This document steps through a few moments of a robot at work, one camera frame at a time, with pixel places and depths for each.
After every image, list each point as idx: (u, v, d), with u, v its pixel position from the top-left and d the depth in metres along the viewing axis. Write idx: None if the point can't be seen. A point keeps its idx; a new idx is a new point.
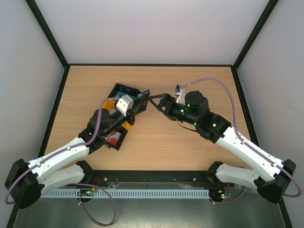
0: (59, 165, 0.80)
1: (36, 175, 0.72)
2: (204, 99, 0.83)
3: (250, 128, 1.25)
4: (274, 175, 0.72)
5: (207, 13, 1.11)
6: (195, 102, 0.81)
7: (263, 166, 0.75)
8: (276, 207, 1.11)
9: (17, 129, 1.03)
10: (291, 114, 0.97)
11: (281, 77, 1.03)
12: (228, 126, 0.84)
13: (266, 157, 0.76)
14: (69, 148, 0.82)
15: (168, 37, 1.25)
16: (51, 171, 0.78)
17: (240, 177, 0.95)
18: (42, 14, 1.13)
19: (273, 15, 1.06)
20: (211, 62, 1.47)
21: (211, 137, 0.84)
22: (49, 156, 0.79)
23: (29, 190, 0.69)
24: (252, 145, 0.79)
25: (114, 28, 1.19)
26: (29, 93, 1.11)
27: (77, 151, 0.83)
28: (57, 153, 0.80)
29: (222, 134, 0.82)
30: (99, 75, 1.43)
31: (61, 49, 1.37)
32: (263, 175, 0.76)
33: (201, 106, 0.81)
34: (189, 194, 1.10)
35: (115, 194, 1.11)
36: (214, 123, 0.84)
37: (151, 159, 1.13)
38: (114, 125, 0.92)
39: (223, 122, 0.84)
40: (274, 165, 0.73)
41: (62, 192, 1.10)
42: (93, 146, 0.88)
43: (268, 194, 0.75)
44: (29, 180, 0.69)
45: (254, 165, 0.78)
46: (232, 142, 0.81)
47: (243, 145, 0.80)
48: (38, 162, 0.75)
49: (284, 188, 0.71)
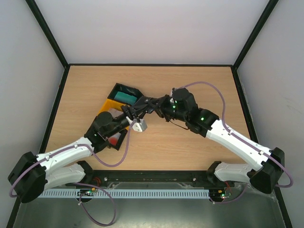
0: (65, 160, 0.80)
1: (44, 169, 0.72)
2: (190, 94, 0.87)
3: (250, 128, 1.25)
4: (261, 163, 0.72)
5: (206, 13, 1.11)
6: (181, 98, 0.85)
7: (251, 155, 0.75)
8: (276, 207, 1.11)
9: (18, 129, 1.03)
10: (291, 113, 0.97)
11: (281, 77, 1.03)
12: (216, 119, 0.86)
13: (253, 146, 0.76)
14: (76, 146, 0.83)
15: (168, 37, 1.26)
16: (56, 167, 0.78)
17: (236, 173, 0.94)
18: (42, 14, 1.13)
19: (273, 15, 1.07)
20: (211, 62, 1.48)
21: (201, 131, 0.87)
22: (57, 151, 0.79)
23: (36, 183, 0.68)
24: (240, 136, 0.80)
25: (114, 28, 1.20)
26: (29, 93, 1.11)
27: (83, 149, 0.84)
28: (65, 149, 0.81)
29: (210, 127, 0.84)
30: (99, 75, 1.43)
31: (61, 49, 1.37)
32: (252, 165, 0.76)
33: (187, 101, 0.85)
34: (189, 194, 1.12)
35: (115, 194, 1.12)
36: (203, 117, 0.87)
37: (151, 159, 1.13)
38: (118, 128, 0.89)
39: (211, 116, 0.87)
40: (261, 152, 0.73)
41: (62, 192, 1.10)
42: (97, 147, 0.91)
43: (259, 185, 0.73)
44: (36, 173, 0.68)
45: (243, 155, 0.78)
46: (220, 133, 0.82)
47: (231, 136, 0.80)
48: (47, 156, 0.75)
49: (273, 176, 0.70)
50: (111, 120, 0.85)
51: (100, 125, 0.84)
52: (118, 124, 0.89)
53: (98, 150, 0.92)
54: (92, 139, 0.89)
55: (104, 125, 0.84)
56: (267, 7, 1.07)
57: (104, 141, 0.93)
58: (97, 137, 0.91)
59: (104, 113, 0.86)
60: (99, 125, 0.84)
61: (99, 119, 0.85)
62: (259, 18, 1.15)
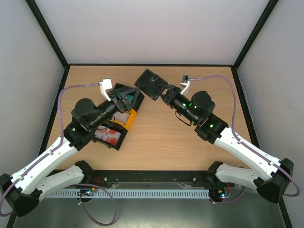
0: (44, 172, 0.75)
1: (21, 190, 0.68)
2: (213, 103, 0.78)
3: (250, 128, 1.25)
4: (271, 174, 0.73)
5: (206, 13, 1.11)
6: (203, 107, 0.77)
7: (260, 165, 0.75)
8: (276, 207, 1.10)
9: (17, 130, 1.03)
10: (291, 114, 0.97)
11: (281, 77, 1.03)
12: (225, 126, 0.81)
13: (263, 156, 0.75)
14: (51, 153, 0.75)
15: (168, 37, 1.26)
16: (36, 182, 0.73)
17: (240, 177, 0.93)
18: (42, 15, 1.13)
19: (273, 15, 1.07)
20: (211, 62, 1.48)
21: (209, 138, 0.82)
22: (31, 165, 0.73)
23: (19, 203, 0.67)
24: (250, 145, 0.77)
25: (114, 28, 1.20)
26: (29, 93, 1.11)
27: (61, 154, 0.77)
28: (40, 160, 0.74)
29: (219, 134, 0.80)
30: (99, 75, 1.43)
31: (61, 49, 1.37)
32: (261, 174, 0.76)
33: (208, 109, 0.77)
34: (189, 194, 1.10)
35: (115, 194, 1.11)
36: (211, 124, 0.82)
37: (150, 159, 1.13)
38: (101, 117, 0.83)
39: (220, 122, 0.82)
40: (271, 163, 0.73)
41: (63, 192, 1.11)
42: (80, 142, 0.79)
43: (267, 195, 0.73)
44: (14, 195, 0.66)
45: (251, 164, 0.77)
46: (229, 141, 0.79)
47: (241, 145, 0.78)
48: (19, 175, 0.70)
49: (282, 187, 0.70)
50: (92, 108, 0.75)
51: (80, 115, 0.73)
52: (102, 111, 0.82)
53: (82, 145, 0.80)
54: (72, 134, 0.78)
55: (84, 113, 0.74)
56: (267, 6, 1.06)
57: (88, 134, 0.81)
58: (77, 130, 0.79)
59: (82, 101, 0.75)
60: (80, 115, 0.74)
61: (77, 109, 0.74)
62: (259, 17, 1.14)
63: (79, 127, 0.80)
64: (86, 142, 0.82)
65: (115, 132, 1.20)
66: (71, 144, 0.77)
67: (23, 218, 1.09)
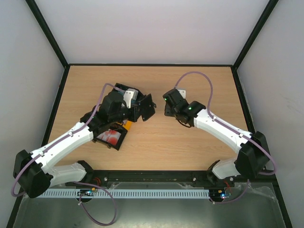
0: (62, 152, 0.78)
1: (40, 166, 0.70)
2: (174, 90, 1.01)
3: (249, 128, 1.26)
4: (241, 144, 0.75)
5: (206, 13, 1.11)
6: (167, 94, 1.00)
7: (231, 138, 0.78)
8: (276, 207, 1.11)
9: (18, 130, 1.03)
10: (290, 114, 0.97)
11: (282, 77, 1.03)
12: (202, 109, 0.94)
13: (234, 130, 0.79)
14: (71, 134, 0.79)
15: (168, 37, 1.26)
16: (54, 161, 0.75)
17: (227, 165, 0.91)
18: (42, 14, 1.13)
19: (273, 16, 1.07)
20: (211, 62, 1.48)
21: (189, 120, 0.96)
22: (52, 143, 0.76)
23: (37, 180, 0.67)
24: (222, 121, 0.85)
25: (115, 28, 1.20)
26: (29, 92, 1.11)
27: (80, 137, 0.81)
28: (60, 140, 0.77)
29: (196, 115, 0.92)
30: (99, 75, 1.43)
31: (61, 49, 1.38)
32: (233, 147, 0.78)
33: (172, 96, 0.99)
34: (189, 194, 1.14)
35: (115, 194, 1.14)
36: (190, 107, 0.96)
37: (151, 159, 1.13)
38: (119, 116, 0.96)
39: (198, 106, 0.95)
40: (241, 135, 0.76)
41: (62, 192, 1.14)
42: (97, 129, 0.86)
43: (243, 170, 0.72)
44: (33, 170, 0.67)
45: (225, 138, 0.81)
46: (204, 120, 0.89)
47: (214, 122, 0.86)
48: (41, 152, 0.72)
49: (252, 158, 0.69)
50: (122, 99, 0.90)
51: (112, 100, 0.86)
52: (122, 112, 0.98)
53: (98, 132, 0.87)
54: (93, 120, 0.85)
55: (116, 100, 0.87)
56: (267, 7, 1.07)
57: (105, 126, 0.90)
58: (96, 119, 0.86)
59: (115, 92, 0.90)
60: (112, 100, 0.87)
61: (111, 96, 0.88)
62: (259, 18, 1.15)
63: (99, 115, 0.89)
64: (100, 131, 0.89)
65: (115, 132, 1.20)
66: (90, 128, 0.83)
67: (24, 218, 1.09)
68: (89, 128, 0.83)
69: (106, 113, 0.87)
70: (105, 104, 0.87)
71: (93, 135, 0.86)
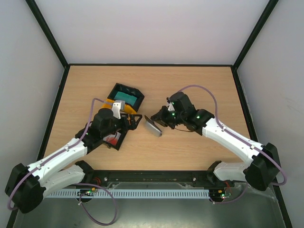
0: (59, 166, 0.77)
1: (37, 178, 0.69)
2: (184, 95, 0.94)
3: (250, 128, 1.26)
4: (252, 157, 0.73)
5: (205, 14, 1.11)
6: (177, 99, 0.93)
7: (242, 149, 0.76)
8: (276, 206, 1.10)
9: (18, 130, 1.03)
10: (291, 114, 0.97)
11: (282, 76, 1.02)
12: (211, 117, 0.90)
13: (245, 141, 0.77)
14: (67, 148, 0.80)
15: (168, 38, 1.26)
16: (50, 175, 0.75)
17: (233, 171, 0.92)
18: (42, 14, 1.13)
19: (273, 15, 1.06)
20: (211, 62, 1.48)
21: (197, 129, 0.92)
22: (48, 158, 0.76)
23: (33, 193, 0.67)
24: (232, 131, 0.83)
25: (115, 29, 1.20)
26: (29, 92, 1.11)
27: (75, 151, 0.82)
28: (56, 155, 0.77)
29: (204, 124, 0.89)
30: (99, 75, 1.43)
31: (61, 49, 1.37)
32: (243, 159, 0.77)
33: (182, 102, 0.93)
34: (189, 194, 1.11)
35: (116, 194, 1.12)
36: (198, 116, 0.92)
37: (150, 159, 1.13)
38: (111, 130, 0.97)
39: (206, 115, 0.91)
40: (252, 147, 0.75)
41: (62, 192, 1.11)
42: (91, 146, 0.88)
43: (254, 181, 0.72)
44: (31, 184, 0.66)
45: (235, 149, 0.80)
46: (213, 129, 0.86)
47: (224, 132, 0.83)
48: (38, 165, 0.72)
49: (264, 172, 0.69)
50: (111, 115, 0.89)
51: (102, 118, 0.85)
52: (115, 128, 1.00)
53: (92, 148, 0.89)
54: (86, 136, 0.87)
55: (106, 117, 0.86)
56: (268, 6, 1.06)
57: (98, 141, 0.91)
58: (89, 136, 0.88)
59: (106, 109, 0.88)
60: (102, 118, 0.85)
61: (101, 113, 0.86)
62: (259, 17, 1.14)
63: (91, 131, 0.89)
64: (94, 147, 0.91)
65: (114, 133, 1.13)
66: (84, 143, 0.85)
67: (24, 218, 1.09)
68: (83, 143, 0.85)
69: (98, 129, 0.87)
70: (96, 121, 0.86)
71: (87, 150, 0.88)
